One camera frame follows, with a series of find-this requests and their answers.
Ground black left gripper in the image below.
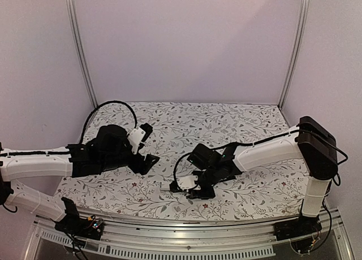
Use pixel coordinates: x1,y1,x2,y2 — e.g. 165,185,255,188
100,146,160,175

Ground white remote control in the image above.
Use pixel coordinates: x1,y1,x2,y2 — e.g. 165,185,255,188
160,182,171,192

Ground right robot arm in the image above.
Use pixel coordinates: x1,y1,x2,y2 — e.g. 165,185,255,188
176,116,348,235

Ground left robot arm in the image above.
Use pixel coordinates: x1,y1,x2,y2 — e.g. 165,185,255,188
1,124,159,234

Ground floral patterned table mat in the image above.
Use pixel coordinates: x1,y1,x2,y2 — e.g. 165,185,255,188
55,102,308,221

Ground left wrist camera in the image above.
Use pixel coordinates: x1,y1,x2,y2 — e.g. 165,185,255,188
127,123,153,154

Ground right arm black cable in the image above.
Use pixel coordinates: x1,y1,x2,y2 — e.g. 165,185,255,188
172,152,193,192

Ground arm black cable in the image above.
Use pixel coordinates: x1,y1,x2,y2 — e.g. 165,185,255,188
172,152,193,192
79,100,139,146

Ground aluminium front rail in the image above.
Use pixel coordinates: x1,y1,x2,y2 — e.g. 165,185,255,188
24,209,357,259

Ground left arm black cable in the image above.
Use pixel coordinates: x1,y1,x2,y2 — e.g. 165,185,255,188
79,100,139,146

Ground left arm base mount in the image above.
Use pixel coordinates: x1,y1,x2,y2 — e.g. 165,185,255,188
55,197,105,240

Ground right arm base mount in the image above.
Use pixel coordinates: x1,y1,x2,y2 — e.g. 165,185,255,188
273,215,322,254

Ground left aluminium post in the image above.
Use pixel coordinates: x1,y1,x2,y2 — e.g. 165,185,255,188
66,0,98,108

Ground aluminium post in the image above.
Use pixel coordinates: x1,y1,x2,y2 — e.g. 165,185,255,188
278,0,310,111
66,0,98,108

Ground right aluminium post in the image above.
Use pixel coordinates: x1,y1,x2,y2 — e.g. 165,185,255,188
278,0,310,111

